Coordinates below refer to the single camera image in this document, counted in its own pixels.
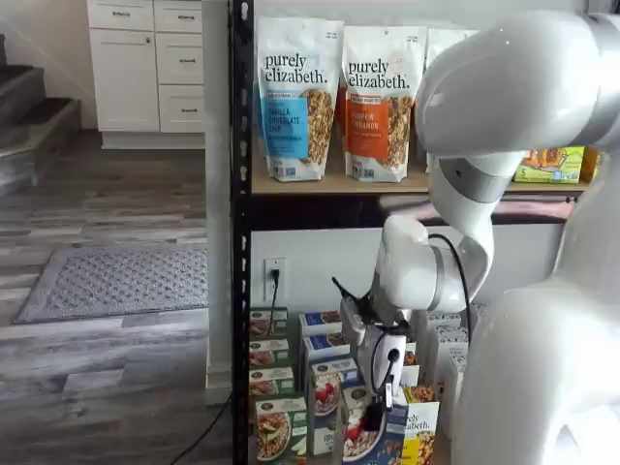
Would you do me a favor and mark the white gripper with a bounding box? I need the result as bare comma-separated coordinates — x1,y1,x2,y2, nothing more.
363,324,409,432

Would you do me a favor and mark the blue flax plus oatmeal box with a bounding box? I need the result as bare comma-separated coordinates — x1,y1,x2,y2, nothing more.
297,309,343,338
340,386,410,465
301,332,352,370
308,356,360,458

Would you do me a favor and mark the wooden shelf board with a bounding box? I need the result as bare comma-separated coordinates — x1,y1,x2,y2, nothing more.
251,158,593,196
431,424,452,465

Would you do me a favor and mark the green apple cinnamon oatmeal box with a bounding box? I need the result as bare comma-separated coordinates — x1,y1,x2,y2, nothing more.
248,365,297,400
253,395,309,464
248,305,290,341
248,337,293,371

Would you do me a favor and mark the black metal shelf rack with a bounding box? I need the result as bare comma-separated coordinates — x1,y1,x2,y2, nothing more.
227,0,582,465

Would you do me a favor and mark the green Bobo's snack box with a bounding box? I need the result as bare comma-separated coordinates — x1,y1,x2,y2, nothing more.
511,146,588,185

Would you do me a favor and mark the orange snack box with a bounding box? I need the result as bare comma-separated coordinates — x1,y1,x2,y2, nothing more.
580,144,603,184

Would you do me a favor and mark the gray floor mat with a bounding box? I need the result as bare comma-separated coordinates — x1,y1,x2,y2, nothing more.
13,243,211,326

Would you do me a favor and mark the orange label granola bag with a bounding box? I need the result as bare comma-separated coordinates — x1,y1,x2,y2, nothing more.
341,24,429,184

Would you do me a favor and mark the blue label granola bag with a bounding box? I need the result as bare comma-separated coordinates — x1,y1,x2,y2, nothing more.
255,15,346,184

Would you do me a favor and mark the red label granola bag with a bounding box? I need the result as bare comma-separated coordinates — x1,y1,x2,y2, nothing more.
411,26,481,174

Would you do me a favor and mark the white drawer cabinet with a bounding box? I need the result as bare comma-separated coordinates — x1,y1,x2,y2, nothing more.
87,0,207,151

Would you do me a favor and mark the gray wooden staircase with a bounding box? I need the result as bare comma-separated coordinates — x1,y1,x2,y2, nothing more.
0,32,82,196

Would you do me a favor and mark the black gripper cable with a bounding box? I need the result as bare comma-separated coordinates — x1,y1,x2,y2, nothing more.
369,325,394,396

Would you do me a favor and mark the gray wrist camera module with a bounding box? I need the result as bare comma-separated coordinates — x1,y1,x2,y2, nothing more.
330,276,377,348

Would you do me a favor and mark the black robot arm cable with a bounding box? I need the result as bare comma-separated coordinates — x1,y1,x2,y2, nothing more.
427,232,475,341

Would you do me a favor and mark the black power cord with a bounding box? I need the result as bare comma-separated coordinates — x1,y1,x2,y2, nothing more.
267,267,283,336

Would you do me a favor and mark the white wall outlet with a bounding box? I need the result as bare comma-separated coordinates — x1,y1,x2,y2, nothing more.
263,257,288,302

